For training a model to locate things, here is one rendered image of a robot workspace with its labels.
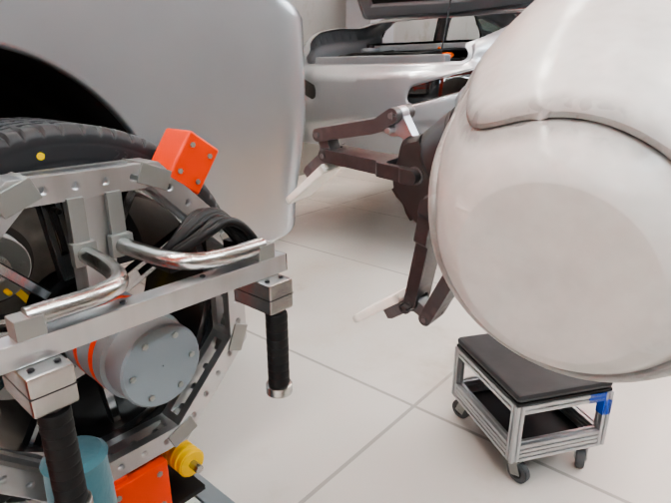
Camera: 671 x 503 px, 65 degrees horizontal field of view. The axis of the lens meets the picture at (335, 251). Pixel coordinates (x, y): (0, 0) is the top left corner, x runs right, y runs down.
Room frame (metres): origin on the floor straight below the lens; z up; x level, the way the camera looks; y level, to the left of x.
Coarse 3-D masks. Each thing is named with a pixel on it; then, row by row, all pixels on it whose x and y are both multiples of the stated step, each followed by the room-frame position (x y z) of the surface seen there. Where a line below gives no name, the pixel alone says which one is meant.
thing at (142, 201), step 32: (128, 192) 0.92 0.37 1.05; (64, 224) 0.83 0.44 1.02; (160, 224) 1.05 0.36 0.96; (64, 256) 0.82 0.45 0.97; (32, 288) 0.78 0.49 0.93; (64, 288) 0.85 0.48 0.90; (128, 288) 0.90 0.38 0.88; (0, 320) 0.74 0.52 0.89; (192, 320) 1.01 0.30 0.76; (64, 352) 0.80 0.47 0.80; (0, 384) 0.73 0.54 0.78; (96, 384) 0.98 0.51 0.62; (0, 416) 0.82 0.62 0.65; (96, 416) 0.87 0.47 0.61; (128, 416) 0.87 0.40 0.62; (0, 448) 0.70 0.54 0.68; (32, 448) 0.74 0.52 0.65
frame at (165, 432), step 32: (128, 160) 0.86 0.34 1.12; (0, 192) 0.68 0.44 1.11; (32, 192) 0.70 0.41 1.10; (64, 192) 0.74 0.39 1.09; (96, 192) 0.77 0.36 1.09; (160, 192) 0.85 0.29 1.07; (192, 192) 0.90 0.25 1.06; (0, 224) 0.67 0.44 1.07; (224, 320) 0.97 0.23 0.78; (224, 352) 0.93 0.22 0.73; (192, 384) 0.93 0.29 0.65; (160, 416) 0.87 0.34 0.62; (192, 416) 0.87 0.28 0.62; (128, 448) 0.77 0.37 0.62; (160, 448) 0.81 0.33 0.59; (0, 480) 0.63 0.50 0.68; (32, 480) 0.65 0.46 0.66
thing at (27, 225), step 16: (32, 208) 1.19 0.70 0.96; (16, 224) 1.16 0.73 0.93; (32, 224) 1.18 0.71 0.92; (0, 240) 1.09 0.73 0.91; (16, 240) 1.15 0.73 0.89; (32, 240) 1.18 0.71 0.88; (16, 256) 1.11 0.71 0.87; (32, 256) 1.17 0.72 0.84; (48, 256) 1.20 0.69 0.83; (32, 272) 1.16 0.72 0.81; (48, 272) 1.19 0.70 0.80; (0, 288) 1.07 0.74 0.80; (16, 288) 1.10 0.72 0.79; (0, 304) 1.11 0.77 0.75; (16, 304) 1.13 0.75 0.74
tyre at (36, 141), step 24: (0, 120) 0.92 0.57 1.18; (24, 120) 0.91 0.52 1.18; (48, 120) 0.93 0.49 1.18; (0, 144) 0.76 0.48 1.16; (24, 144) 0.78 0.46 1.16; (48, 144) 0.81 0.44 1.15; (72, 144) 0.83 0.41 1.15; (96, 144) 0.86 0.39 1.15; (120, 144) 0.89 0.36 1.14; (144, 144) 0.93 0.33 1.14; (0, 168) 0.75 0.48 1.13; (24, 168) 0.78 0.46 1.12; (48, 168) 0.80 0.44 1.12
